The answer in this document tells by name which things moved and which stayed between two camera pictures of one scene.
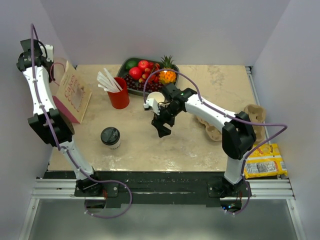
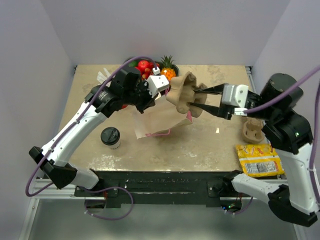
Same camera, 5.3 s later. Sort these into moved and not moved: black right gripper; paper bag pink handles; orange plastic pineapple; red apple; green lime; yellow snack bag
Moved: paper bag pink handles; black right gripper
Not moved: yellow snack bag; red apple; orange plastic pineapple; green lime
